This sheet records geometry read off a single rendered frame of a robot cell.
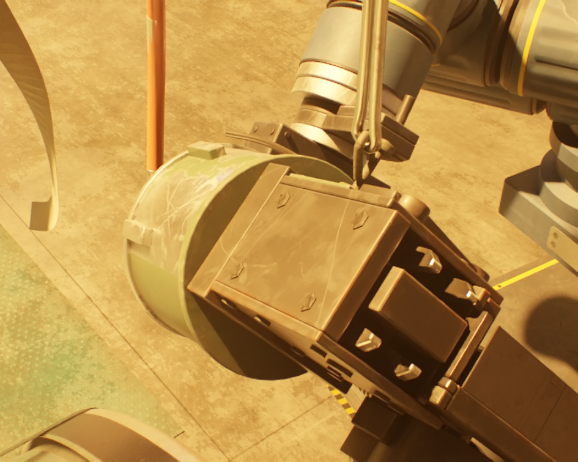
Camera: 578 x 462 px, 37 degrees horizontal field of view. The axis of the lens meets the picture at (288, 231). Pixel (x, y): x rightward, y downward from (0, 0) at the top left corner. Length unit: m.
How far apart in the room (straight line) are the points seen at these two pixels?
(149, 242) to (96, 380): 1.80
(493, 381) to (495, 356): 0.01
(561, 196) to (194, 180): 1.07
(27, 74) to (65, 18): 3.04
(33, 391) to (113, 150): 1.09
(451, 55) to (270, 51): 2.81
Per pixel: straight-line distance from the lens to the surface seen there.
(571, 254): 1.57
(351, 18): 0.76
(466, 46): 0.92
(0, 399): 2.38
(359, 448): 0.53
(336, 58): 0.75
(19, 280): 2.69
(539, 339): 2.01
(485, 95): 1.51
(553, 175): 1.60
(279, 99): 3.38
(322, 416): 2.24
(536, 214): 1.60
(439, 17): 0.78
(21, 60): 1.05
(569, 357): 1.99
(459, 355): 0.45
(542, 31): 0.91
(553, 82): 0.91
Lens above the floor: 1.77
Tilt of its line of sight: 40 degrees down
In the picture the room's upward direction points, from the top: straight up
